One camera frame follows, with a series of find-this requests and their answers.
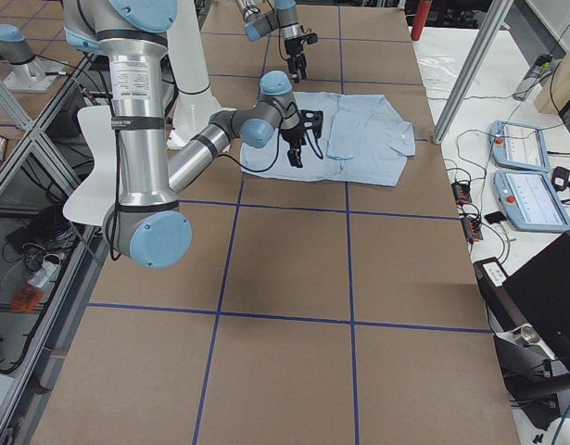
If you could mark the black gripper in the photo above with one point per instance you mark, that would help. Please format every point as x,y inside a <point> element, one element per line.
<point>294,49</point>
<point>292,138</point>

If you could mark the light blue button-up shirt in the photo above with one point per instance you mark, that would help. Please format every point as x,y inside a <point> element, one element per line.
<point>364,140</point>

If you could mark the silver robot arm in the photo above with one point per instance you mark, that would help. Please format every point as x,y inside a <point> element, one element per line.
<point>282,18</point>
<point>166,125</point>

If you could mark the red cylinder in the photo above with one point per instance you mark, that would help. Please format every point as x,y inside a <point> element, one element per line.
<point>420,19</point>

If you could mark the clear plastic bag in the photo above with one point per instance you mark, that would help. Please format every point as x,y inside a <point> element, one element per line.
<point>439,72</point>

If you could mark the far orange black usb hub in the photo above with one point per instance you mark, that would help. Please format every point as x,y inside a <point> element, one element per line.
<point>461,192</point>

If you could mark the orange black usb hub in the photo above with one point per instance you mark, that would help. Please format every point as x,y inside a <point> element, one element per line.
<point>461,192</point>
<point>472,229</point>

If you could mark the near orange black usb hub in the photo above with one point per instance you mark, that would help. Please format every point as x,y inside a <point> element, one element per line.
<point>472,229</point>

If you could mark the white plastic chair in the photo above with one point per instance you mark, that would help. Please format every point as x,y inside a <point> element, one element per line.
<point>92,201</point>

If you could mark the far blue teach pendant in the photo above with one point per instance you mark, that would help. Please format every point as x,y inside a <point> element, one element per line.
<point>519,146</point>

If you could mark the blue teach pendant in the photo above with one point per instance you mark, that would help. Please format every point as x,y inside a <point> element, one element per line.
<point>529,201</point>
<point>519,146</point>

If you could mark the near blue teach pendant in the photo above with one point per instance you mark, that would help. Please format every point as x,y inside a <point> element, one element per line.
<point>529,201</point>

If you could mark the black laptop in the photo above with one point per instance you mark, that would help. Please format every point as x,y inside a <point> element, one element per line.
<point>540,290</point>

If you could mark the orange device on floor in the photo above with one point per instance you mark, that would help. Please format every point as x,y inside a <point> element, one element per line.
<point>26,299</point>

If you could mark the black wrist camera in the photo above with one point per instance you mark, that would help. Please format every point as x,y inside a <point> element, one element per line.
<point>312,120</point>
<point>309,38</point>

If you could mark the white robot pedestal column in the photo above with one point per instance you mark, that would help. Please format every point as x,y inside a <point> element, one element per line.
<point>195,103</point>

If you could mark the aluminium frame post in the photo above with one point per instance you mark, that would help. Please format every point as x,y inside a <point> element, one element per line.
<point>483,41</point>

